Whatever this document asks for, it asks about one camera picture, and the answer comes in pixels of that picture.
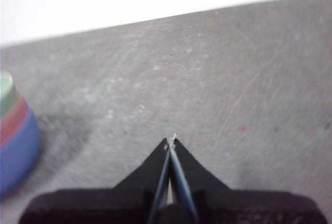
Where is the red ribbed bowl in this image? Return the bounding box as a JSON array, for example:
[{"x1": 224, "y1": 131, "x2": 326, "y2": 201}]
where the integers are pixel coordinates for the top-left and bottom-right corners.
[{"x1": 0, "y1": 96, "x2": 28, "y2": 145}]

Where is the green ribbed bowl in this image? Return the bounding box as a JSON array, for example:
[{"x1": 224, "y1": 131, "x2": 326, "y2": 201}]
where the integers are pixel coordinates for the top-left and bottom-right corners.
[{"x1": 0, "y1": 72, "x2": 19, "y2": 116}]

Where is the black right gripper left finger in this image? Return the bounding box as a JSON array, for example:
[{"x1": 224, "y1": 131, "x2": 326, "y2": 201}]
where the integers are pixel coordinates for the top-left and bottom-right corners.
[{"x1": 19, "y1": 137, "x2": 171, "y2": 224}]

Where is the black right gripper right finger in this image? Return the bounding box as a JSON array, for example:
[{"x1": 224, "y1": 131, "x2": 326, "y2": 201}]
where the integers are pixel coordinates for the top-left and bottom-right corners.
[{"x1": 170, "y1": 136, "x2": 329, "y2": 224}]

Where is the blue ribbed bowl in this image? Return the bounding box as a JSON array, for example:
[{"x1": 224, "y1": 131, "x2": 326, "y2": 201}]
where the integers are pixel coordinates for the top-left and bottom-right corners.
[{"x1": 0, "y1": 104, "x2": 42, "y2": 197}]

